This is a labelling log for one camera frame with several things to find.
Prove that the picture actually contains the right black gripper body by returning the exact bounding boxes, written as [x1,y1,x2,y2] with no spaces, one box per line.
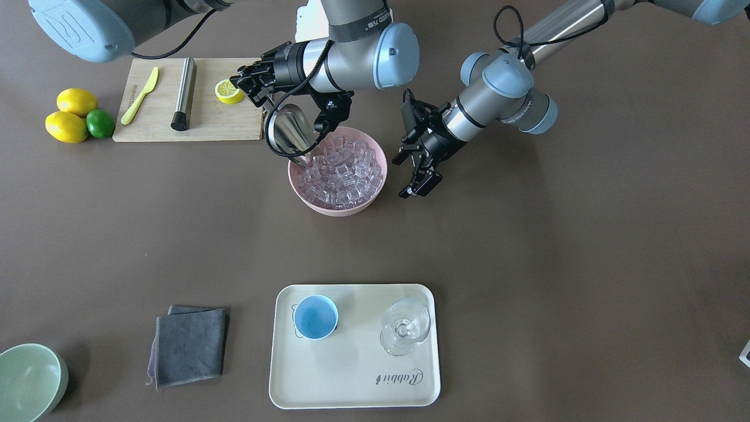
[229,41,305,107]

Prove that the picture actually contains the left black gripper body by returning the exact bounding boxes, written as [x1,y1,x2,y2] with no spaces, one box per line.
[401,97,467,171]

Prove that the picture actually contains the metal ice scoop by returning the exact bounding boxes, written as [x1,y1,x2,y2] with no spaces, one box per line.
[262,99,318,170]

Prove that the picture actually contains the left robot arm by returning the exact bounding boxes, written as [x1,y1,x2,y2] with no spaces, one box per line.
[392,1,635,199]

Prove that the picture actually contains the pile of ice cubes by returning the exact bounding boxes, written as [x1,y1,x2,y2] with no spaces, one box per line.
[292,135,386,210]

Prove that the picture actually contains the blue cup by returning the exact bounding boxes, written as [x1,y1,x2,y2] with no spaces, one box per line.
[293,295,339,340]

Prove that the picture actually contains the half lemon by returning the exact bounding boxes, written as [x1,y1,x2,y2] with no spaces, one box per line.
[214,79,244,104]

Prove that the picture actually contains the pink bowl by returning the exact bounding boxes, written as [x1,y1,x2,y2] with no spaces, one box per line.
[287,127,388,216]

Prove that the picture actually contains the bamboo cutting board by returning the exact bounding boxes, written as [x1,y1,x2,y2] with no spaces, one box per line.
[113,57,263,142]

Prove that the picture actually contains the metal muddler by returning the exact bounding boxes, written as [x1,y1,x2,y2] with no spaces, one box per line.
[171,57,197,131]

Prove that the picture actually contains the yellow plastic knife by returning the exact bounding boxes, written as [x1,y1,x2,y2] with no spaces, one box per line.
[120,67,160,125]

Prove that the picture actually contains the clear wine glass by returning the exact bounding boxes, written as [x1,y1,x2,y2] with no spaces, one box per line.
[380,298,431,357]

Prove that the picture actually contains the green lime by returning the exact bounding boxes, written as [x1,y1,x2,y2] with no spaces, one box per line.
[85,109,115,139]

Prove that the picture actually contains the cream serving tray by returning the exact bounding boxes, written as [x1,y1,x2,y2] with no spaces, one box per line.
[268,284,441,410]

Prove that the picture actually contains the whole yellow lemon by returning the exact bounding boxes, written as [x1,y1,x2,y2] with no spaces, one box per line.
[56,88,98,118]

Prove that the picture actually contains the grey folded cloth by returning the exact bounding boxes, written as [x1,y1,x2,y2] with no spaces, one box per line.
[146,305,229,390]

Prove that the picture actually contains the green bowl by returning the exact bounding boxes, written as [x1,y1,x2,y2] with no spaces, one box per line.
[1,343,68,421]

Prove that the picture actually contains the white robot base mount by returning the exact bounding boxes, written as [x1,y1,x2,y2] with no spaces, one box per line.
[295,1,329,42]

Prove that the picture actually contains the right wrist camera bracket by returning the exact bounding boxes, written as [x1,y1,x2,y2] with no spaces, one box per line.
[311,91,354,135]

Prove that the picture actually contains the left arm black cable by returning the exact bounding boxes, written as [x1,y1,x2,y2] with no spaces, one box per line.
[493,5,610,59]

